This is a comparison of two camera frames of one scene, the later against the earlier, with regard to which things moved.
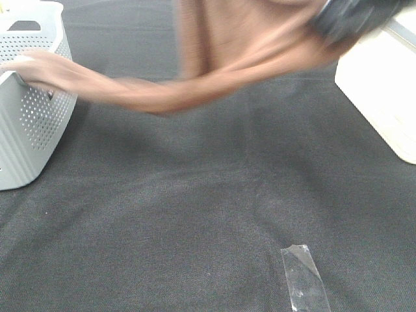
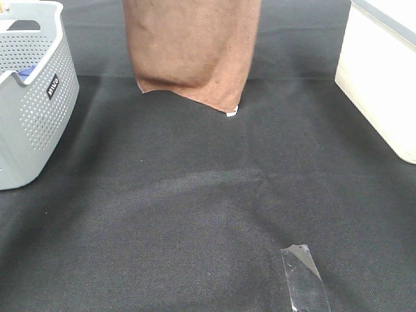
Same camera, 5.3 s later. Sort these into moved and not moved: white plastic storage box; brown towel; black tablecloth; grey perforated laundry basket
Moved: brown towel
Not moved: grey perforated laundry basket; white plastic storage box; black tablecloth
